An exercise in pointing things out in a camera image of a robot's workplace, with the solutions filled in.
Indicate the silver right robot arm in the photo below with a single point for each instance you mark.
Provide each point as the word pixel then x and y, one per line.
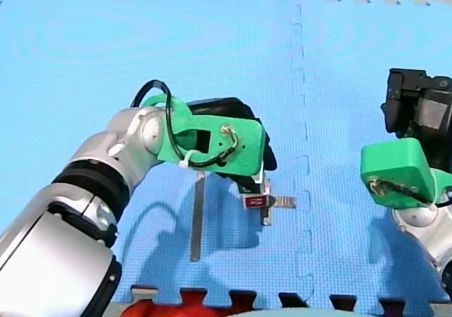
pixel 395 168

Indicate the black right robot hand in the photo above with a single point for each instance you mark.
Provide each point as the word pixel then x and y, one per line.
pixel 402 105

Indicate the red cube with white marks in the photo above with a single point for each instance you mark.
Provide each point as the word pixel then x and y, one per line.
pixel 257 201

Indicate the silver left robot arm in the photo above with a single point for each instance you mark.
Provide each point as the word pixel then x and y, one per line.
pixel 70 218

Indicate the green cube with white marks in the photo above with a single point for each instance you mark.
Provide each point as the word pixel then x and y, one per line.
pixel 259 178

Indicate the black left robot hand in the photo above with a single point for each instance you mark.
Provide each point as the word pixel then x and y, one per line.
pixel 226 108

